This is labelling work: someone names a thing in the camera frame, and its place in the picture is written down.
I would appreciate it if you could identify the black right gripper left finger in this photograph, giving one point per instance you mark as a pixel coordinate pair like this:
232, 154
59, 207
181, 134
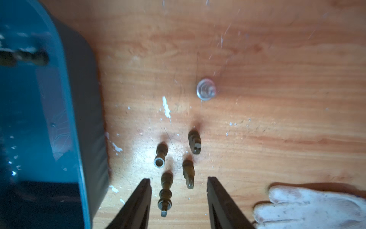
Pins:
135, 212

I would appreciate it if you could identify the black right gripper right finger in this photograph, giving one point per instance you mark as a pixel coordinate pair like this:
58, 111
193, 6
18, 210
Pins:
223, 211

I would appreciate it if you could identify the dark bronze chess piece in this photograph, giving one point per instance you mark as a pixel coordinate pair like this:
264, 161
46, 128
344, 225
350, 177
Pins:
195, 142
161, 153
189, 173
165, 203

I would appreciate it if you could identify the teal plastic storage box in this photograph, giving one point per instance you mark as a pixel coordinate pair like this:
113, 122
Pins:
54, 165

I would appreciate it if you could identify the silver chess piece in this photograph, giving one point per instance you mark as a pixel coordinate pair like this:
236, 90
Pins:
206, 89

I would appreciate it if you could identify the chess piece inside box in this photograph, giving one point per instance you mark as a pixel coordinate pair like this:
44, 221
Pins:
10, 58

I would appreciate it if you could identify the white gloved hand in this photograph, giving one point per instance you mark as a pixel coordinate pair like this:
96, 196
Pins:
302, 208

